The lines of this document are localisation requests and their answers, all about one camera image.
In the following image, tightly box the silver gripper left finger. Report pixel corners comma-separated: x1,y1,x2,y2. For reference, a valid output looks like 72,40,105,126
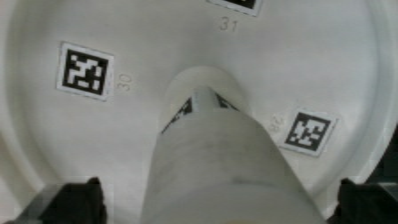
40,177,107,224

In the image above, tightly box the white cylindrical table leg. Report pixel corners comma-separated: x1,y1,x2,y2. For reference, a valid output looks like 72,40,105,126
139,86,329,224

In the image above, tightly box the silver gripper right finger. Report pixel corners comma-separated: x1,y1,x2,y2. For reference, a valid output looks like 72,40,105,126
327,178,398,224

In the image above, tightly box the white round table top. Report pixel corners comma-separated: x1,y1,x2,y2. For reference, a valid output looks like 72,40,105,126
0,0,398,224

